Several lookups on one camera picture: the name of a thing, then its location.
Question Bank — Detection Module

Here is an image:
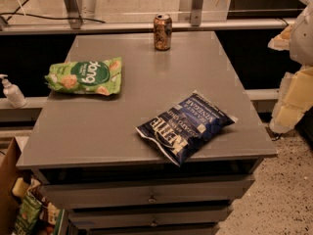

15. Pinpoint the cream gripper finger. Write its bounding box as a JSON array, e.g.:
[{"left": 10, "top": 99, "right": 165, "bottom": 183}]
[
  {"left": 269, "top": 66, "right": 313, "bottom": 133},
  {"left": 268, "top": 25, "right": 292, "bottom": 51}
]

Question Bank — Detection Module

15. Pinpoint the orange soda can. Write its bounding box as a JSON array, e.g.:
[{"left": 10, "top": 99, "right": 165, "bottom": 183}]
[{"left": 154, "top": 14, "right": 172, "bottom": 51}]

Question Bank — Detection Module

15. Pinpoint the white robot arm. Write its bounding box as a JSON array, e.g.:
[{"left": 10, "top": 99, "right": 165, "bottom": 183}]
[{"left": 268, "top": 3, "right": 313, "bottom": 133}]

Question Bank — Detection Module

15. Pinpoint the blue kettle chip bag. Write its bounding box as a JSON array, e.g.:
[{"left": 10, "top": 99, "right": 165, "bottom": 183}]
[{"left": 136, "top": 91, "right": 238, "bottom": 166}]

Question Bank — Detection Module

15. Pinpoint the green rice chip bag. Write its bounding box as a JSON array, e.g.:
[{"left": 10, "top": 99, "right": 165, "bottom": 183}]
[{"left": 45, "top": 58, "right": 122, "bottom": 96}]

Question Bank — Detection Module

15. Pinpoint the green snack bag in box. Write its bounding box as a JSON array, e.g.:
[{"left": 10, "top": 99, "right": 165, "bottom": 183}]
[{"left": 13, "top": 193, "right": 42, "bottom": 235}]

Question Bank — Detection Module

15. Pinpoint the grey drawer cabinet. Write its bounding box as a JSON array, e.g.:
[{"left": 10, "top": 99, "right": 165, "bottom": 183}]
[{"left": 18, "top": 31, "right": 276, "bottom": 235}]

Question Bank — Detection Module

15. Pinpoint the white pump bottle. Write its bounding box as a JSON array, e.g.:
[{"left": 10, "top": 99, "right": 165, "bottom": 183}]
[{"left": 0, "top": 74, "right": 26, "bottom": 108}]

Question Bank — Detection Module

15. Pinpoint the cardboard box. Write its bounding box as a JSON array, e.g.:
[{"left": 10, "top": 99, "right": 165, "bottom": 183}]
[{"left": 0, "top": 136, "right": 28, "bottom": 235}]

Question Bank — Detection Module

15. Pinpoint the metal bracket right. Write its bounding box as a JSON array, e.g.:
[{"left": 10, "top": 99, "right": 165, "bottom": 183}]
[{"left": 190, "top": 0, "right": 203, "bottom": 26}]

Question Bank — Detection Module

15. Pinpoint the metal bracket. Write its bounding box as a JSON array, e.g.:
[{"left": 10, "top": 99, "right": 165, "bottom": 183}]
[
  {"left": 190, "top": 0, "right": 203, "bottom": 26},
  {"left": 64, "top": 0, "right": 82, "bottom": 29}
]

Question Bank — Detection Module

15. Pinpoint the metal bracket left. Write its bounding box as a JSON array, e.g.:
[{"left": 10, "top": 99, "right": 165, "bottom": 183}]
[{"left": 64, "top": 0, "right": 82, "bottom": 29}]

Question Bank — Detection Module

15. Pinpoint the black cable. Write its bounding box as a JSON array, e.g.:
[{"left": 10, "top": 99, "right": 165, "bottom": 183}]
[{"left": 0, "top": 0, "right": 107, "bottom": 24}]

